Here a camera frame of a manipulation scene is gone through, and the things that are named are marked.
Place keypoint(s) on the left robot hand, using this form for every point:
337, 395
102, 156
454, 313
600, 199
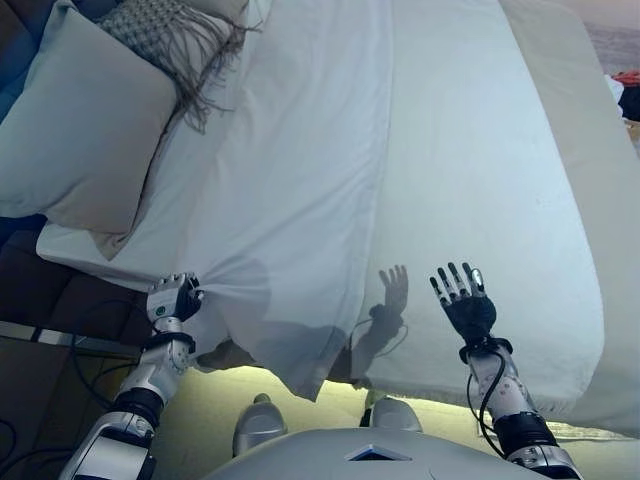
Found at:
170, 300

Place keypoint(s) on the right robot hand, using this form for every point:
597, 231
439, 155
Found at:
470, 315

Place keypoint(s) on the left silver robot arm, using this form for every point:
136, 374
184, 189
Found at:
150, 375

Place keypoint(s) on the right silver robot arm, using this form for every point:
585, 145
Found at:
515, 400

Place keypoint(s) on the white bed sheet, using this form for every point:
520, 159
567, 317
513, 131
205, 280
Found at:
490, 175

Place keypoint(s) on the right silver robot leg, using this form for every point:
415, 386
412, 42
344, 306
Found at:
395, 415

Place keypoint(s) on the silver robot leg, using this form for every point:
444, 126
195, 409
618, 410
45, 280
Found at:
395, 415
260, 425

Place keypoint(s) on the left silver robot leg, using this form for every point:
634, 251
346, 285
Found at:
260, 425

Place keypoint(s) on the beige bedspread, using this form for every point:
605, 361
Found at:
600, 200

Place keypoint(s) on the silver robot torso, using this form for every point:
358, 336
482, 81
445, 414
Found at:
360, 460

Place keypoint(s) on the large beige pillow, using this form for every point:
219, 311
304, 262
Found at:
232, 10
85, 135

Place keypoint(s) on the pile of clothes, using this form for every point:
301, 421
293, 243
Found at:
627, 95

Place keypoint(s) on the woven fringed cushion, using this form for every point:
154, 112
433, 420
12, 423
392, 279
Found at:
150, 30

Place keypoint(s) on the brown upholstered bed frame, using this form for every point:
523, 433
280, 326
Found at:
50, 280

